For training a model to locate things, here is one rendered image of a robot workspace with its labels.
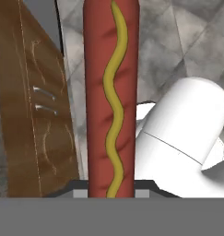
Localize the silver cupboard handle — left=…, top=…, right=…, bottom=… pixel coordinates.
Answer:
left=34, top=103, right=59, bottom=116
left=32, top=86, right=57, bottom=102

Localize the brown wooden cupboard door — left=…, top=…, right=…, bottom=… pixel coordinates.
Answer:
left=17, top=0, right=82, bottom=198

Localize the brown wooden drawer front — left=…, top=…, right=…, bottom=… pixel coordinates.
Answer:
left=0, top=0, right=43, bottom=198

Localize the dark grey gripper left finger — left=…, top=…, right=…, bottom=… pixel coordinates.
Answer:
left=43, top=180, right=89, bottom=199

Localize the white rounded cylinder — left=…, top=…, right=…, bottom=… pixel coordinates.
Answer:
left=134, top=77, right=224, bottom=199

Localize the hot dog with mustard line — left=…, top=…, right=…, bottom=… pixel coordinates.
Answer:
left=82, top=0, right=140, bottom=199

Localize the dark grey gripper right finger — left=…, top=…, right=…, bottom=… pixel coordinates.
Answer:
left=134, top=180, right=183, bottom=199

